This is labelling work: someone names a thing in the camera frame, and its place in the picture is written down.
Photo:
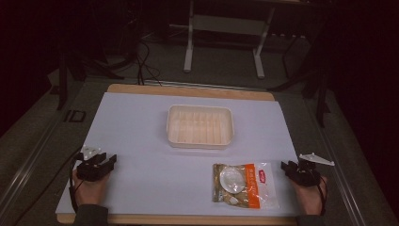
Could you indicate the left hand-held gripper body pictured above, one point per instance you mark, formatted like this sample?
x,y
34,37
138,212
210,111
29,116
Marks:
x,y
91,171

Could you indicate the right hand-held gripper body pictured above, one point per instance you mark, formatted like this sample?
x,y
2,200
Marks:
x,y
306,175

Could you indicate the person's left hand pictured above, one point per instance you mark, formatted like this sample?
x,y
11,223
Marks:
x,y
89,191

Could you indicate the person's right hand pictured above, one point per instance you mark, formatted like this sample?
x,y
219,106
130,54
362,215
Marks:
x,y
309,197

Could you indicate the white table sheet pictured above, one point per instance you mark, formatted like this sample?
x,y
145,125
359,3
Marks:
x,y
150,175

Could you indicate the clear orange snack bag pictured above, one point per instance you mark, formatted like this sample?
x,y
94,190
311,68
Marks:
x,y
241,186

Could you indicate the black metal stand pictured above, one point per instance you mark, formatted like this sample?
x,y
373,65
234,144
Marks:
x,y
62,81
320,94

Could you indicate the cream plastic tray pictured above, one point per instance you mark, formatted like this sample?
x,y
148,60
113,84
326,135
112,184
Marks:
x,y
200,127

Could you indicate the white metal stand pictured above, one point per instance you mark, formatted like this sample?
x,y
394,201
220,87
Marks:
x,y
226,25

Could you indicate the grey metal floor rail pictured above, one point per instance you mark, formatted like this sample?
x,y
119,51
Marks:
x,y
28,169
342,188

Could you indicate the black floor bracket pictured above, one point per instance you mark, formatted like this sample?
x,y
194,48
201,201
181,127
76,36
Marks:
x,y
75,116

